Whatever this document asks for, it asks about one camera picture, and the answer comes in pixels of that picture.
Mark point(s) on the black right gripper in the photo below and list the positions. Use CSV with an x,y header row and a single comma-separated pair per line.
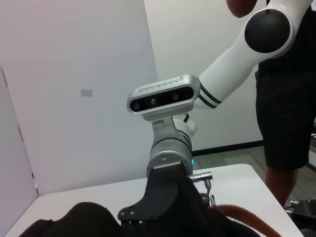
x,y
168,197

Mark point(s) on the silver main zipper pull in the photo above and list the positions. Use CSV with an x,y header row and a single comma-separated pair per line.
x,y
212,199

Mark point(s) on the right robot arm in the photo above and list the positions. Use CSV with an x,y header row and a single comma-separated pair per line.
x,y
234,64

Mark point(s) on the black box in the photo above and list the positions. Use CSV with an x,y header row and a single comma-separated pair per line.
x,y
304,217

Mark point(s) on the person in black clothes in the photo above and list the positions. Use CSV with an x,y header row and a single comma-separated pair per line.
x,y
284,111

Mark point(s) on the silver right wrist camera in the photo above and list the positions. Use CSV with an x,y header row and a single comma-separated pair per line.
x,y
163,98

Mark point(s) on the white wall plate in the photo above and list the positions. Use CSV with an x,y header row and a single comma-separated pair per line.
x,y
86,92

